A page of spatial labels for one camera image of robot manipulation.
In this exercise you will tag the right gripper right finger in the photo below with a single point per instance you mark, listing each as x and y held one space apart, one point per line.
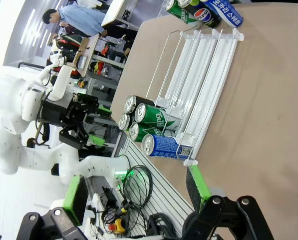
201 185

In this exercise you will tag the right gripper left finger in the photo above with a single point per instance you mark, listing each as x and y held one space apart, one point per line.
74 200

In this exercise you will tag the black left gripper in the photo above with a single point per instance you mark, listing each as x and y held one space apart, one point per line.
56 112

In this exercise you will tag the green Chilsung cider can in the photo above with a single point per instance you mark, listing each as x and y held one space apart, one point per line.
138 132
153 116
181 13

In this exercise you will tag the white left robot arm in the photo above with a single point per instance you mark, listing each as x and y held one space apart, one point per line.
6 105

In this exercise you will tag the person in blue denim jacket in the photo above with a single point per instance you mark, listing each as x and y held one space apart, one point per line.
84 20

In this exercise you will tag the person left hand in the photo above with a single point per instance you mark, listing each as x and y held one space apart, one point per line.
102 33

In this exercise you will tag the grey metal workbench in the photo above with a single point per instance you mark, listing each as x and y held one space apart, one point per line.
101 85

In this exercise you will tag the black Pepsi can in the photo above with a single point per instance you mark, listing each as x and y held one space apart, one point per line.
125 121
138 101
203 15

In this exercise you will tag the yellow emergency stop button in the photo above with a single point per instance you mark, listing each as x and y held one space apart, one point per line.
117 225

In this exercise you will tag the blue Pocari Sweat can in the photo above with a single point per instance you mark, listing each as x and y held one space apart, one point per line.
226 12
163 146

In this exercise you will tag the brown wooden board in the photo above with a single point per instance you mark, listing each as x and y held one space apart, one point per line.
89 50

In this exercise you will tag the white plastic can rack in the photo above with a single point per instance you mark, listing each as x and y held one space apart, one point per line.
208 87

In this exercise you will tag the white desk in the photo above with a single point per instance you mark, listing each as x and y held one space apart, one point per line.
113 12

